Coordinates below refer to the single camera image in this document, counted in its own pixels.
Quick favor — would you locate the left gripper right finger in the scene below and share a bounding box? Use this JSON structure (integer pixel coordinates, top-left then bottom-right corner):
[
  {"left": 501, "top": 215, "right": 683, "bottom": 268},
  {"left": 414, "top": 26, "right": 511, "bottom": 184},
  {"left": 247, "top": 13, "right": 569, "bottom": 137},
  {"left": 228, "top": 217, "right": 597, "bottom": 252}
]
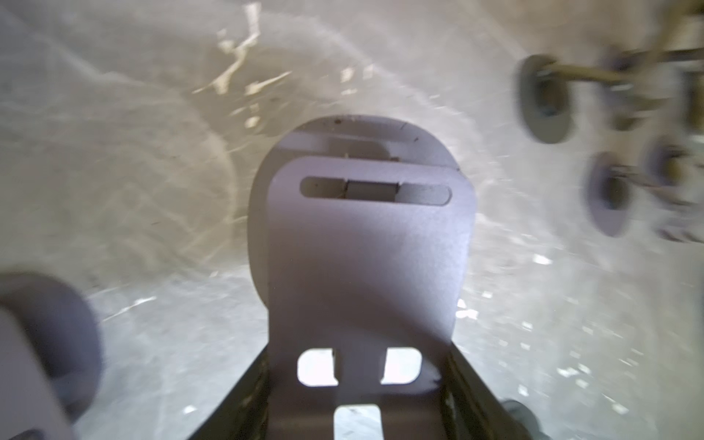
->
[{"left": 442, "top": 346, "right": 549, "bottom": 440}]

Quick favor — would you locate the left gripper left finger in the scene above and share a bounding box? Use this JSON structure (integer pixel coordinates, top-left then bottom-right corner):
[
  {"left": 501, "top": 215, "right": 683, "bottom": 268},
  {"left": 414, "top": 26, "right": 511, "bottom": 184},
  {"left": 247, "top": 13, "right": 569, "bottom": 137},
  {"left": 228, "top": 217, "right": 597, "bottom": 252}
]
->
[{"left": 189, "top": 347, "right": 270, "bottom": 440}]

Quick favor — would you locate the purple phone stand front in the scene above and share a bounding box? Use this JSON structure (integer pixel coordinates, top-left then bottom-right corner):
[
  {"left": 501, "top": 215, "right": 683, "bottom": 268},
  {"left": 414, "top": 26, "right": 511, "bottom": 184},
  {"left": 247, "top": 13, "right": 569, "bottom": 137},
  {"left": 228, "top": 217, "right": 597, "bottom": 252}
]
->
[{"left": 1, "top": 272, "right": 105, "bottom": 439}]

